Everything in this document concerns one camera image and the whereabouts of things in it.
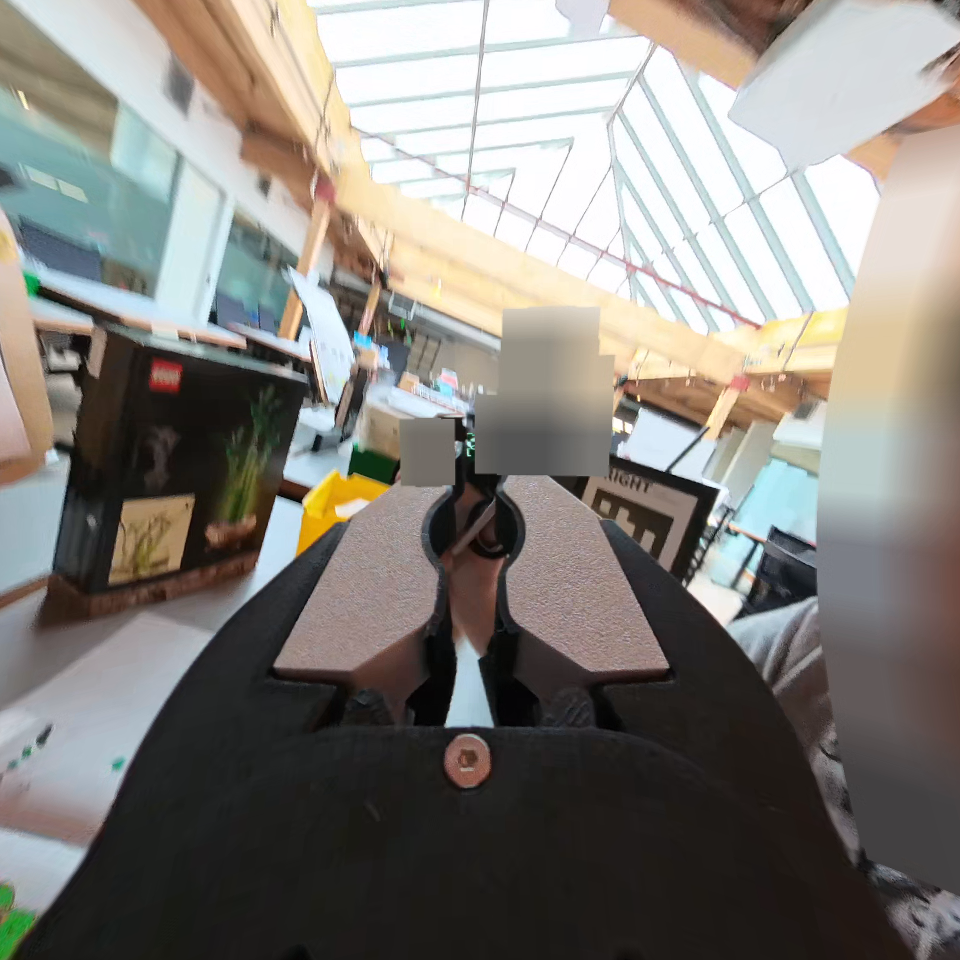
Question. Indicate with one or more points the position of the wood-edged office desk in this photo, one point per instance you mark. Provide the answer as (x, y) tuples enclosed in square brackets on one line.
[(150, 315)]

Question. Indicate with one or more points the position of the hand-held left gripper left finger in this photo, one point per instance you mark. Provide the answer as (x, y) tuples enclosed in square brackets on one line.
[(360, 600)]

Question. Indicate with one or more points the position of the person's right forearm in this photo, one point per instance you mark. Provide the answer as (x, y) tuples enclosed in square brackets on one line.
[(472, 600)]

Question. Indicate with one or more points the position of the black lego set box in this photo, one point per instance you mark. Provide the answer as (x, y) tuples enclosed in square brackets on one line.
[(180, 465)]

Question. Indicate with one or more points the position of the wooden document stand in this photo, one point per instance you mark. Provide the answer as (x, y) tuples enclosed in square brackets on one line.
[(19, 375)]

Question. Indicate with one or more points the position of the person's grey printed shirt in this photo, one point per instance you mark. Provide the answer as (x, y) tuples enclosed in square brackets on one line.
[(780, 660)]

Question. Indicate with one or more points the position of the curved instruction sheet stand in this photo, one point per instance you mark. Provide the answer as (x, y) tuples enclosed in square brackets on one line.
[(326, 330)]

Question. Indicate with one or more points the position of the framed marker sign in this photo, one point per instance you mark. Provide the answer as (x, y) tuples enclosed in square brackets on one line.
[(660, 517)]

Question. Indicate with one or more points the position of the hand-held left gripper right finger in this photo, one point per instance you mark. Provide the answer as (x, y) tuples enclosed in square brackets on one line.
[(577, 600)]

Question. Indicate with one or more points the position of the green plastic bin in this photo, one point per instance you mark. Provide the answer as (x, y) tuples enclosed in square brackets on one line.
[(371, 465)]

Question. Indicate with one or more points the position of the yellow plastic bin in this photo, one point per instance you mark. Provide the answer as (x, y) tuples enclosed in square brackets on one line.
[(330, 510)]

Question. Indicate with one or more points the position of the lego instruction booklet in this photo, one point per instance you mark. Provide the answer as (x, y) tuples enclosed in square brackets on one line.
[(112, 712)]

